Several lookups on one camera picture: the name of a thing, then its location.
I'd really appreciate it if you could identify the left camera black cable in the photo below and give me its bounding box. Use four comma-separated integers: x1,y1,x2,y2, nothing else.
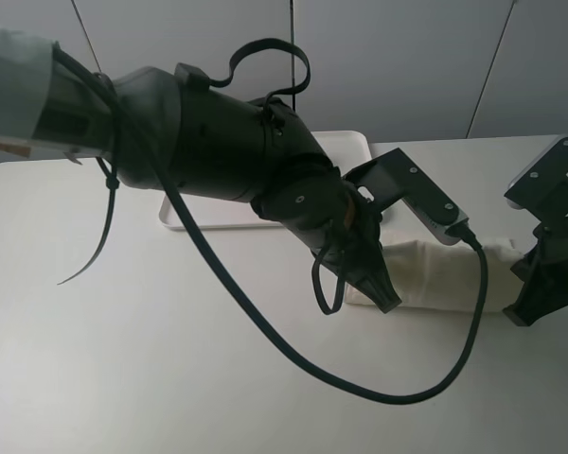
51,40,489,407

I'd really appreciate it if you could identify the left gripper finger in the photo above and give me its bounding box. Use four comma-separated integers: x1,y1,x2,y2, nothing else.
347,271,401,313

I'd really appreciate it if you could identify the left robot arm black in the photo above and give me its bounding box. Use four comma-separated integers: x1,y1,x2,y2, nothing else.
0,28,400,314

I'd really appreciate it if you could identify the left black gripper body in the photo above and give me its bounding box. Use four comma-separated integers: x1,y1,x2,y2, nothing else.
251,169,388,280

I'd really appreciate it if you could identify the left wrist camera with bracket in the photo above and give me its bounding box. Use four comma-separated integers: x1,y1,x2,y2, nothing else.
345,148,470,246

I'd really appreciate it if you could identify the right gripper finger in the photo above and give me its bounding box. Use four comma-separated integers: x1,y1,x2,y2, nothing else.
503,281,568,326

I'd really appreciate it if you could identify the white rectangular plastic tray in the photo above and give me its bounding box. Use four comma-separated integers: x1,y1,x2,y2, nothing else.
158,131,399,232

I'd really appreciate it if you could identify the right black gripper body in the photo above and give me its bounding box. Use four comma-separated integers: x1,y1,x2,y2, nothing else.
511,208,568,293

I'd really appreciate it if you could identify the cream white terry towel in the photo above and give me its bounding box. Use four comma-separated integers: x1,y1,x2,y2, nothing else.
343,236,524,316

